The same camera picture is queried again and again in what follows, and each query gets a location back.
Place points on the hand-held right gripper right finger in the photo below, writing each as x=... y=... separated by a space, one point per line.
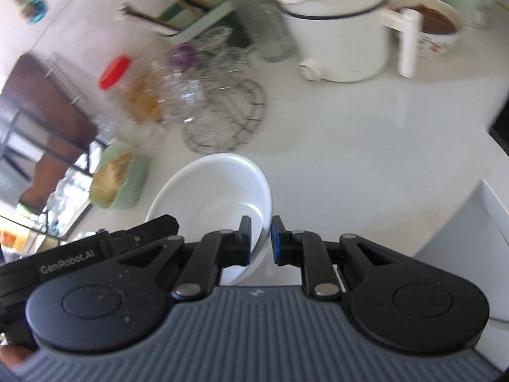
x=274 y=246

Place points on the white electric cooking pot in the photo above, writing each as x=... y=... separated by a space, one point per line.
x=342 y=32

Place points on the green white utensil holder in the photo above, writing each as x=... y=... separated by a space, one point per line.
x=195 y=12

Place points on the black metal dish rack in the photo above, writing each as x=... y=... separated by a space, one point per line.
x=24 y=155

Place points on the clear glass cup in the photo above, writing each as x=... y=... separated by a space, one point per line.
x=183 y=95
x=220 y=47

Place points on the brown wooden cutting board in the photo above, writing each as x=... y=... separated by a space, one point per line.
x=47 y=107

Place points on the bundle of chopsticks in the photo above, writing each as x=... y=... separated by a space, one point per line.
x=159 y=12

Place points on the bowl with brown contents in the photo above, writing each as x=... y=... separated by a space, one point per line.
x=437 y=24

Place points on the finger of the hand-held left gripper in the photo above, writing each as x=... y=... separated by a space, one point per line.
x=155 y=227

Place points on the person's left hand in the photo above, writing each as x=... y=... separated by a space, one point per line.
x=12 y=356

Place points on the green strainer basket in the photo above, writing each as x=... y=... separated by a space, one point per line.
x=127 y=191

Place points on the dried noodles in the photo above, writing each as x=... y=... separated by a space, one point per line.
x=109 y=177

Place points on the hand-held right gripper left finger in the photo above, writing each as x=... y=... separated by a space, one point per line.
x=246 y=246

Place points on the white ceramic bowl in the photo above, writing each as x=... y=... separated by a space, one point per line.
x=214 y=199

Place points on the large glass pitcher mug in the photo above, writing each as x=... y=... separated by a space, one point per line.
x=266 y=24

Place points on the red lid plastic jar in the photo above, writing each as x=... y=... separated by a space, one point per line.
x=119 y=71

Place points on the purple glass cup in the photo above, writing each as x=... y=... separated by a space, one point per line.
x=183 y=55

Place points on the ribbed glass mug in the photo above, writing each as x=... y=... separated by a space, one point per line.
x=127 y=135

